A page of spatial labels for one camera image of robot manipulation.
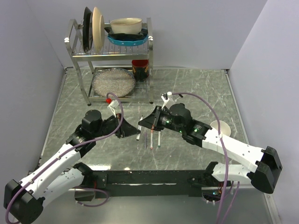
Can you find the black plate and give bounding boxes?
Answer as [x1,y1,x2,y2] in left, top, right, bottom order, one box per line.
[82,7,93,53]

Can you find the white red small bowl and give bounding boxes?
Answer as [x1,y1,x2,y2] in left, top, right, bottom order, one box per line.
[210,120,231,136]

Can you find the beige plate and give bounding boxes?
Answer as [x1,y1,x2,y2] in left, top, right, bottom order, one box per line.
[92,7,105,53]

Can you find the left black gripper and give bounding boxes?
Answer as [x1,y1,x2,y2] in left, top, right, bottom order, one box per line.
[93,113,141,138]

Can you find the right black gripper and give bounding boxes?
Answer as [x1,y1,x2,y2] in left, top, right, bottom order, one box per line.
[139,105,184,133]

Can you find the aluminium frame rail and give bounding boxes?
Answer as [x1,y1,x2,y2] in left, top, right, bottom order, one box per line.
[23,169,271,193]

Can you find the green white marker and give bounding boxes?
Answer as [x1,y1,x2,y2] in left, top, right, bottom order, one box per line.
[157,131,161,147]

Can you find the cream bowl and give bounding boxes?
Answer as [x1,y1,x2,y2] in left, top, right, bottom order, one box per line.
[110,18,142,35]

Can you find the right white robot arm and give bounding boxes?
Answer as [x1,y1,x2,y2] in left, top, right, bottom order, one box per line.
[138,103,283,194]

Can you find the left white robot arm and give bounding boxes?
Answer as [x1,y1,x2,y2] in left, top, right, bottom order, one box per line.
[4,110,141,224]

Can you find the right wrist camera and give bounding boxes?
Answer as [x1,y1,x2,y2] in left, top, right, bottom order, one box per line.
[161,91,174,109]

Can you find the black base beam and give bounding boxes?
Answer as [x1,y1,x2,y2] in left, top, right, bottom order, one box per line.
[79,170,223,197]

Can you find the blue dotted dish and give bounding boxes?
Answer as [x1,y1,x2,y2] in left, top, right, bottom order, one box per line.
[107,35,149,47]

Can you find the purple pen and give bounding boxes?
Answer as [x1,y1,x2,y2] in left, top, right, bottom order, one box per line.
[144,131,148,150]

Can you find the speckled glass plate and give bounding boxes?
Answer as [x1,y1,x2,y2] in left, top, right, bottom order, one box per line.
[92,68,136,97]

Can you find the black white marker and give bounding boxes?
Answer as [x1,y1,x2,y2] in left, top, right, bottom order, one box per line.
[136,116,143,141]

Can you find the red white marker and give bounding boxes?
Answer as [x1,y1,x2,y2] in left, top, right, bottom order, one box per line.
[150,129,154,150]

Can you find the black dish under bowl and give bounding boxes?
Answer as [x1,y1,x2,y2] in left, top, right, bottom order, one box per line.
[104,27,148,41]

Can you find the red black cup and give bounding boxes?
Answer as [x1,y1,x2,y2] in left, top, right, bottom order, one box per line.
[132,59,149,82]

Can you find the steel dish rack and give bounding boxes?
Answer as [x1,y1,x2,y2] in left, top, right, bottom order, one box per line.
[64,18,154,106]

